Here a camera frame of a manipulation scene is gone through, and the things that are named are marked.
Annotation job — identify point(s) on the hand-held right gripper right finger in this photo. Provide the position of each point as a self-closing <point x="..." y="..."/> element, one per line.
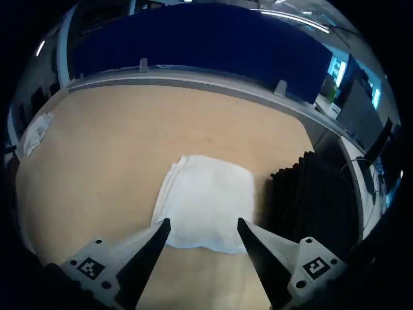
<point x="290" y="255"/>

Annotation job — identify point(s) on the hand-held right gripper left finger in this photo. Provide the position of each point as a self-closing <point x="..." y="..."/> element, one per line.
<point x="111" y="258"/>

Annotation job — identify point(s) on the white towel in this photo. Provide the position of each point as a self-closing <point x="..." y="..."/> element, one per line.
<point x="206" y="203"/>

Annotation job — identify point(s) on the stack of black towels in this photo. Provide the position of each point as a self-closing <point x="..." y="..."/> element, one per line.
<point x="314" y="200"/>

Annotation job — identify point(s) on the black monitor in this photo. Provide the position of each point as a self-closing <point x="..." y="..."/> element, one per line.
<point x="380" y="142"/>

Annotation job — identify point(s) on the heap of white towels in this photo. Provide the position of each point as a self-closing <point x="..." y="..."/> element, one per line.
<point x="37" y="132"/>

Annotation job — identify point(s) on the blue desk screen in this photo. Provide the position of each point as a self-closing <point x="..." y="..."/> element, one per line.
<point x="200" y="55"/>

